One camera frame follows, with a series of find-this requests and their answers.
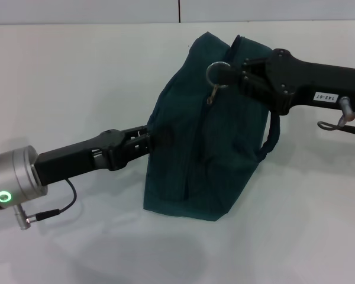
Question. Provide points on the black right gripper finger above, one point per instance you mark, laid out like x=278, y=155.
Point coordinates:
x=254, y=65
x=257, y=91

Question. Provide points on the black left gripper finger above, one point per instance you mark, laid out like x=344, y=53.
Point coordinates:
x=142, y=134
x=130, y=154

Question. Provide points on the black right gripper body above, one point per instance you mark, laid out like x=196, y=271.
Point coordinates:
x=313, y=83

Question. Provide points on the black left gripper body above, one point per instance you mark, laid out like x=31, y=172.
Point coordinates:
x=77, y=156

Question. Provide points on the dark teal insulated lunch bag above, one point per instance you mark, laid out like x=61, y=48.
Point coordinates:
x=195, y=165

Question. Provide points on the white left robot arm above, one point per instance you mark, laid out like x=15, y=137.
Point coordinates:
x=12, y=180

